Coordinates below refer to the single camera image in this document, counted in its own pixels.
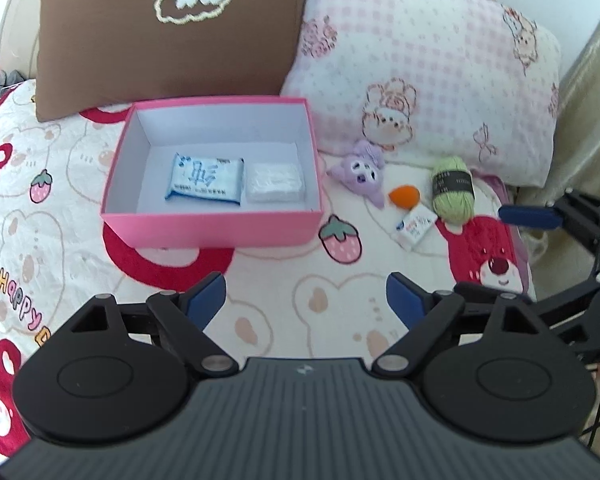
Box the small white tissue pack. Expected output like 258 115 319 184
393 204 438 252

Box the orange makeup sponge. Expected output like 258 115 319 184
388 185 420 210

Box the blue wet wipes pack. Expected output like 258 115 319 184
164 153 245 205

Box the beige curtain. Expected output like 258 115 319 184
517 24 600 299

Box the green yarn ball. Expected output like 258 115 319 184
431 156 475 226

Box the pink cardboard box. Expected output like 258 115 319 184
100 96 324 248

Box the purple plush toy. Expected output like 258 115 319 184
327 140 386 209

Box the pink checkered pillow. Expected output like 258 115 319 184
283 0 560 187

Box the brown pillow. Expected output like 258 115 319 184
35 0 304 122

